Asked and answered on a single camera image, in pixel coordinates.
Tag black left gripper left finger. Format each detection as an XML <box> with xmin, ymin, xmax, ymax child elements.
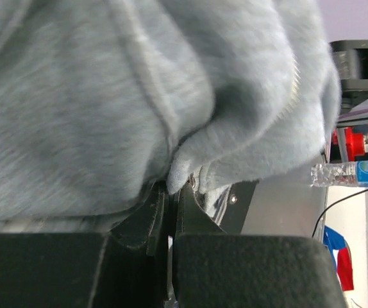
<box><xmin>0</xmin><ymin>185</ymin><xmax>168</xmax><ymax>307</ymax></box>

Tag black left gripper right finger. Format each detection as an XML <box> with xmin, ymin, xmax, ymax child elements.
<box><xmin>172</xmin><ymin>184</ymin><xmax>346</xmax><ymax>307</ymax></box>

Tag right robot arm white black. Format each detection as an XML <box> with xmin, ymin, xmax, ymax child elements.
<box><xmin>330</xmin><ymin>39</ymin><xmax>368</xmax><ymax>114</ymax></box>

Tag clear plastic water bottle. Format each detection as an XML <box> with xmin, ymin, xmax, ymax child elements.
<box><xmin>311</xmin><ymin>160</ymin><xmax>368</xmax><ymax>187</ymax></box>

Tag grey zip-up jacket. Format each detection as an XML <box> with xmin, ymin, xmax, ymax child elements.
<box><xmin>0</xmin><ymin>1</ymin><xmax>341</xmax><ymax>221</ymax></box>

